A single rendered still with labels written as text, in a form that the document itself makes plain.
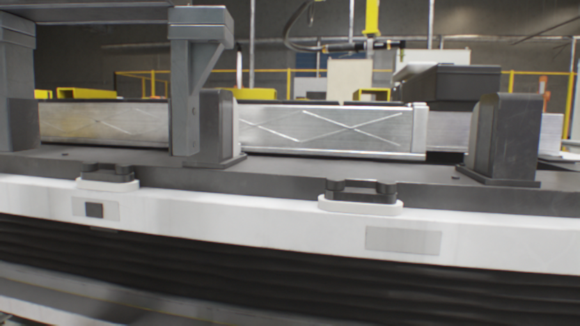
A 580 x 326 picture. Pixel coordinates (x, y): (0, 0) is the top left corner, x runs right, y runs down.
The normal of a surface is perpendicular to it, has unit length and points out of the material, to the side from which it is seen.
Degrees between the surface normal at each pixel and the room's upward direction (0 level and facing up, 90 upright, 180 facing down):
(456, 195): 90
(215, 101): 90
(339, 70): 90
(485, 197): 90
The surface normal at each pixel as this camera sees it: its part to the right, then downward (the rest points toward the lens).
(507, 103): -0.18, 0.11
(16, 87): 1.00, 0.02
